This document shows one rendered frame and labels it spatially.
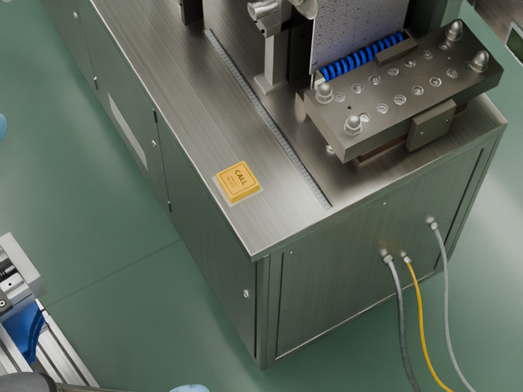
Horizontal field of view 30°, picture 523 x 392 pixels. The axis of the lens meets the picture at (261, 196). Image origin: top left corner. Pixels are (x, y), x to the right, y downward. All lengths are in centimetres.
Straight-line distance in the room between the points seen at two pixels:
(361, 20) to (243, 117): 35
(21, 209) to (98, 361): 57
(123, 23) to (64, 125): 100
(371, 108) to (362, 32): 16
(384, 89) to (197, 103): 42
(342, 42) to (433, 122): 26
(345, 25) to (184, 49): 44
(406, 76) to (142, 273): 122
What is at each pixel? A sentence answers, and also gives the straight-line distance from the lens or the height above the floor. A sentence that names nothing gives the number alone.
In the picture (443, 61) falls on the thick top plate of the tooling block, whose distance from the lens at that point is 214.
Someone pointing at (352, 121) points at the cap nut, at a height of 107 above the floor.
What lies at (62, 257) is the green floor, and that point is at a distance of 305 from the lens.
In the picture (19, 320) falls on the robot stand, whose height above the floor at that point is 68.
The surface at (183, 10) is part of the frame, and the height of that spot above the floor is 96.
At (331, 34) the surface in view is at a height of 113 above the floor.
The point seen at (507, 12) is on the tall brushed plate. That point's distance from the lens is 199.
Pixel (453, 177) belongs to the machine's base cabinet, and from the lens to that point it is 232.
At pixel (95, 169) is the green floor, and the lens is 318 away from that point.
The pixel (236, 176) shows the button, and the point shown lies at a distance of 207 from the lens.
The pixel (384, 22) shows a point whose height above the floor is 109.
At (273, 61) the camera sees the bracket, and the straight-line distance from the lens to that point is 213.
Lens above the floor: 272
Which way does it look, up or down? 62 degrees down
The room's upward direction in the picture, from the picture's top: 1 degrees clockwise
